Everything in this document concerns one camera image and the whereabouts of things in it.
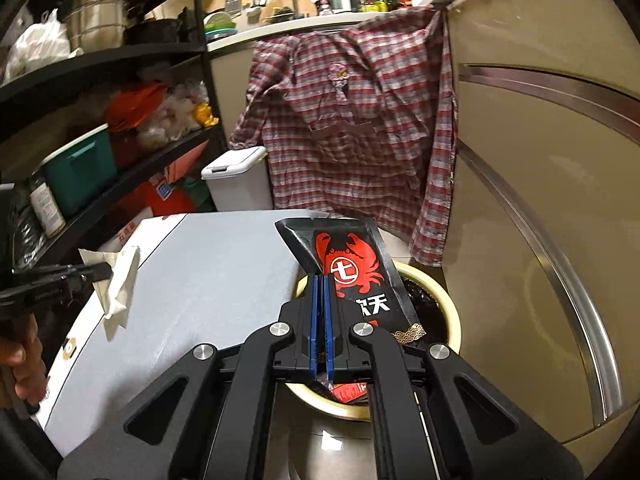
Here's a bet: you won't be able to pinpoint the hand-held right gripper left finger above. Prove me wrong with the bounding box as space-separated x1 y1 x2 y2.
57 274 322 480

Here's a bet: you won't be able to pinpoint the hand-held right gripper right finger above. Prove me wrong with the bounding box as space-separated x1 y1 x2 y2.
322 275 586 480

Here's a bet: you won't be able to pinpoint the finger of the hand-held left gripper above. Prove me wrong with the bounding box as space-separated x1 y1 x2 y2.
65 275 109 292
62 261 114 277

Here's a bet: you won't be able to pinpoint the white paper napkin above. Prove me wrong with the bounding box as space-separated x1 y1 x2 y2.
79 245 142 344

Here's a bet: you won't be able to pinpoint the black red crab packet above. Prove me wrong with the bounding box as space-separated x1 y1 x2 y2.
275 217 427 347

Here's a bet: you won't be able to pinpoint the small red box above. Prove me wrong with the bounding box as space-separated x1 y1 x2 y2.
322 381 371 406

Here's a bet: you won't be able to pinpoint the black bin liner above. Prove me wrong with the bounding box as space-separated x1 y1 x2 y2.
392 267 449 347

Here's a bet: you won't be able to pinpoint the yellow trash bin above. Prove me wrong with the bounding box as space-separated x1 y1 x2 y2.
291 260 462 422

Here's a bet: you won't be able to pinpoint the person's left hand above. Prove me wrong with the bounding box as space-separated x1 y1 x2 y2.
0 317 49 414

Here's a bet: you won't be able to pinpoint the green storage box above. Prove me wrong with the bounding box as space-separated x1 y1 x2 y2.
40 125 119 219

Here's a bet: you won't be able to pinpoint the grey white table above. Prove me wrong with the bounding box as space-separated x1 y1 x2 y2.
37 210 322 457

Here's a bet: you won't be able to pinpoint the orange bag on shelf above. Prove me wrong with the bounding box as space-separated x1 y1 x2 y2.
105 82 169 134

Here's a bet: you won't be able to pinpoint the white lidded bin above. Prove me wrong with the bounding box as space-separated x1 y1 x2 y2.
201 146 274 214

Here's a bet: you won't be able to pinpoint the clear bag of food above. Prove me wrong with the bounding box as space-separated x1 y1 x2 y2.
137 80 211 151

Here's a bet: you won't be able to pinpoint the red plaid shirt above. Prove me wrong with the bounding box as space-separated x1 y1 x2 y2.
230 5 458 267

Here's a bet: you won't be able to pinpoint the white plastic bag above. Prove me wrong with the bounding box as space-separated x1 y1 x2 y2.
5 9 71 84

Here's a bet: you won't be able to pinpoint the black shelf rack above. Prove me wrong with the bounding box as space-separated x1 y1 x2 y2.
0 0 229 281

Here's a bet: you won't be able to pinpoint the black cooking pot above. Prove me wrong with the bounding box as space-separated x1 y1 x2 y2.
125 17 184 46

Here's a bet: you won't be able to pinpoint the beige kitchen cabinet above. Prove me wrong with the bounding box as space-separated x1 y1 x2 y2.
207 0 640 444

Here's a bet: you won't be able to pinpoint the stacked steel pots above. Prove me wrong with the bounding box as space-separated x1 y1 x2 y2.
60 0 132 54

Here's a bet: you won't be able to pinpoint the green plates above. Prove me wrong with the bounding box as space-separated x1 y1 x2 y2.
202 10 239 41

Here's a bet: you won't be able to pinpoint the wooden cutting board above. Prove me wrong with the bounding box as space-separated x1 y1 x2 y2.
260 0 319 24

